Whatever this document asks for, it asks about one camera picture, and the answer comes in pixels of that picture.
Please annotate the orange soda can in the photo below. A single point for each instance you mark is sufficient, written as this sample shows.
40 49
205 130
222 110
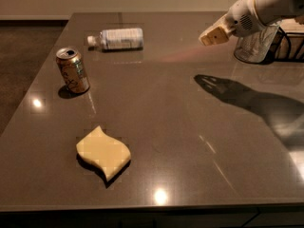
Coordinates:
69 61

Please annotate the clear plastic water bottle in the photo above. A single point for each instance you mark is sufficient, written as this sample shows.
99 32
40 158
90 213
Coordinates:
117 39

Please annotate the metal mesh cup holder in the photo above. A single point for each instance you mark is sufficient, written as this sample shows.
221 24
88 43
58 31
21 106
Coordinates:
253 49

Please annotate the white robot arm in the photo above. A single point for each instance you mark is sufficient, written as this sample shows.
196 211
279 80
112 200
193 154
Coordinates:
271 11

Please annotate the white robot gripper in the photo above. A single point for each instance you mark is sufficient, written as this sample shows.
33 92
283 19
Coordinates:
241 17

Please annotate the yellow wavy sponge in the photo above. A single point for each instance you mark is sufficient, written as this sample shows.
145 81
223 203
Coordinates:
104 152

